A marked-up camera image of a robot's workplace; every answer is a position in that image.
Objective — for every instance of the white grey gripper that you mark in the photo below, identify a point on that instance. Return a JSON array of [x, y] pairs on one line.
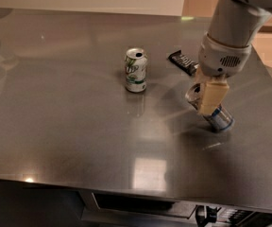
[[221, 58]]

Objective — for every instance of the silver blue redbull can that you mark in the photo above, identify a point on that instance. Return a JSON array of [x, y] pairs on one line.
[[220, 120]]

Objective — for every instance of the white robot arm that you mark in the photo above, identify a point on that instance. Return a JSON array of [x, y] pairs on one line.
[[236, 22]]

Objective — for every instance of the green white soda can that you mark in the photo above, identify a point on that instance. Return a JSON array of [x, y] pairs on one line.
[[135, 67]]

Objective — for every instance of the black candy bar wrapper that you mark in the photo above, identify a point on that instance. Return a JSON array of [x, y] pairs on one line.
[[183, 63]]

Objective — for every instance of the grey drawer under table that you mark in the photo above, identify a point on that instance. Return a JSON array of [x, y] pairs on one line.
[[129, 209]]

